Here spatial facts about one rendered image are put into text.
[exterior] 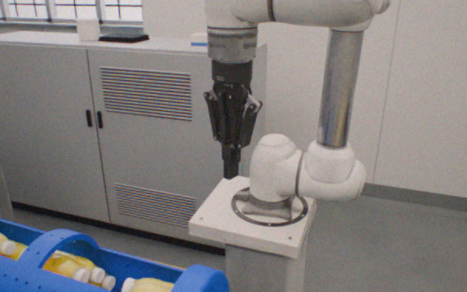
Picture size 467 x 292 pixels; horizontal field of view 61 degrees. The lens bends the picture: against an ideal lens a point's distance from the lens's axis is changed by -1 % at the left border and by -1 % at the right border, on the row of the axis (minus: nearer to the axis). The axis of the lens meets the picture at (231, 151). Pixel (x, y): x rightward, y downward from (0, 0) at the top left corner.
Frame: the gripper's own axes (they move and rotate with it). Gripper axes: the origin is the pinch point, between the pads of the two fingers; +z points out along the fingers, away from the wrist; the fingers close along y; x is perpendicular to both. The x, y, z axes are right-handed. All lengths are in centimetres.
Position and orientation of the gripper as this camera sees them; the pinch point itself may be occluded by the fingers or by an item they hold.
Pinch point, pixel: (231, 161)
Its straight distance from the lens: 80.8
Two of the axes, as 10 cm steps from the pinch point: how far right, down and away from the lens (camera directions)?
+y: 7.6, 2.6, -5.9
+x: 6.5, -3.0, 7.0
